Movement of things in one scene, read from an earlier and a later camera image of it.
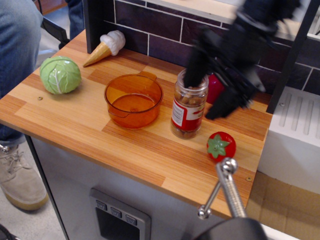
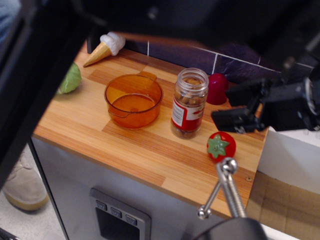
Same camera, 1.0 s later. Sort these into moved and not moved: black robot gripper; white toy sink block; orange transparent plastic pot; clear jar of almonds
Moved: black robot gripper
Not moved: clear jar of almonds; orange transparent plastic pot; white toy sink block
